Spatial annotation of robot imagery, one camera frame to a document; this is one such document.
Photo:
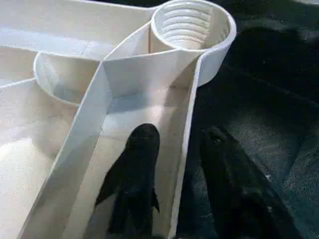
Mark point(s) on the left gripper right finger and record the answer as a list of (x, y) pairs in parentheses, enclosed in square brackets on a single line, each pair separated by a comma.
[(234, 194)]

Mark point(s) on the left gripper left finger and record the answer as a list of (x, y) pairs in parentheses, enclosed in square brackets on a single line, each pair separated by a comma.
[(134, 169)]

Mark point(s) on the white plastic table top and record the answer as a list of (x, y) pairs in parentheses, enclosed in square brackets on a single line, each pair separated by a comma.
[(60, 99)]

